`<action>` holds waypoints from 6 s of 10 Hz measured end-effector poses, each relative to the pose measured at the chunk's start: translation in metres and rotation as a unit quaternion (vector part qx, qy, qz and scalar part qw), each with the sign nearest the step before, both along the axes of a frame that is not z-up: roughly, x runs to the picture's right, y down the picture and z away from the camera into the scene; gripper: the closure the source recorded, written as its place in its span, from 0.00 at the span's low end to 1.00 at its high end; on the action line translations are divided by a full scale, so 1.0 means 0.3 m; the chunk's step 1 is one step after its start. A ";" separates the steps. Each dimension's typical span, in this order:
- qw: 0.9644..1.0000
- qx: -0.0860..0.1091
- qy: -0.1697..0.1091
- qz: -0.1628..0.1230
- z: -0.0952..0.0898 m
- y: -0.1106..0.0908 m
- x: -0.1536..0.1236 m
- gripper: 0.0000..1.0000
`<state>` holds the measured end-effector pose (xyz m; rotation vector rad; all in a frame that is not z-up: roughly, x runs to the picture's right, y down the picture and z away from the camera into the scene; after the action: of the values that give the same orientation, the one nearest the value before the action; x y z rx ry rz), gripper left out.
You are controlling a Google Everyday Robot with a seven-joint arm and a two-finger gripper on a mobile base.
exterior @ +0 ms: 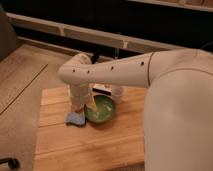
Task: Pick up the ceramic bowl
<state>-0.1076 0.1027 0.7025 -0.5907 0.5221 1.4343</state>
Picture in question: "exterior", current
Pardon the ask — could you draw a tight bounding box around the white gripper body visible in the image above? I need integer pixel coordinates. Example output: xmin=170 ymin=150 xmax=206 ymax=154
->
xmin=70 ymin=84 xmax=91 ymax=105

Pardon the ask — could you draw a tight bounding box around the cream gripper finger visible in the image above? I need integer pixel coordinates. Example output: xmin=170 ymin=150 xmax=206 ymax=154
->
xmin=71 ymin=103 xmax=83 ymax=112
xmin=87 ymin=96 xmax=97 ymax=111

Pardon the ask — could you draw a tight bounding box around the green ceramic bowl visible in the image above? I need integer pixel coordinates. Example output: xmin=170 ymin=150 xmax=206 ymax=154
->
xmin=84 ymin=95 xmax=116 ymax=123

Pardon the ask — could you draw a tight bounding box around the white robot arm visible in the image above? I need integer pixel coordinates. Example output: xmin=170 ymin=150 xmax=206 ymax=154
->
xmin=58 ymin=48 xmax=213 ymax=171

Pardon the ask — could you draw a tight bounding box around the small white box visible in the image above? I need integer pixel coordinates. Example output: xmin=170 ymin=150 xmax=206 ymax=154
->
xmin=92 ymin=84 xmax=111 ymax=95

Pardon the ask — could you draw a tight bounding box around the white plastic cup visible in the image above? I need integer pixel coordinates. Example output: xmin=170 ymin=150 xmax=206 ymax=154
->
xmin=111 ymin=85 xmax=125 ymax=104

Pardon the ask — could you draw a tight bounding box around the black office chair wheel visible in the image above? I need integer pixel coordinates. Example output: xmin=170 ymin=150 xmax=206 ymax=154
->
xmin=0 ymin=158 xmax=19 ymax=169

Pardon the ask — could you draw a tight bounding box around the black cylindrical post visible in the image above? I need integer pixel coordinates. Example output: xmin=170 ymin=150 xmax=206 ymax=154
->
xmin=91 ymin=51 xmax=100 ymax=64

